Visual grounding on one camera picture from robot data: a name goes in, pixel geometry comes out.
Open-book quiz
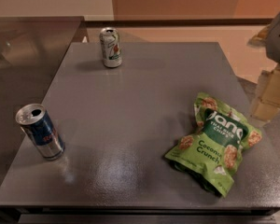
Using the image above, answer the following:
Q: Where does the white green 7up can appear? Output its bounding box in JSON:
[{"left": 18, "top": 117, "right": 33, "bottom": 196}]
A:
[{"left": 99, "top": 27, "right": 122, "bottom": 68}]

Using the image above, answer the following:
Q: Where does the blue silver Red Bull can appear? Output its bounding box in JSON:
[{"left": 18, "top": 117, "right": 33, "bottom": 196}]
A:
[{"left": 15, "top": 104, "right": 65, "bottom": 160}]

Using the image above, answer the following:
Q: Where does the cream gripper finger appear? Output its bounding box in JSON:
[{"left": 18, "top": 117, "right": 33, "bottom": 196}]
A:
[
  {"left": 250, "top": 63, "right": 280, "bottom": 121},
  {"left": 248, "top": 25, "right": 270, "bottom": 47}
]

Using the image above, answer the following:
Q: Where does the green rice chip bag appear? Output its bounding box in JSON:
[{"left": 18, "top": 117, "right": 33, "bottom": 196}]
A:
[{"left": 165, "top": 92, "right": 262, "bottom": 197}]

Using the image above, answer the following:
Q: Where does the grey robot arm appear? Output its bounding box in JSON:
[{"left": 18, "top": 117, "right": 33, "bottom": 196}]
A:
[{"left": 249, "top": 12, "right": 280, "bottom": 123}]

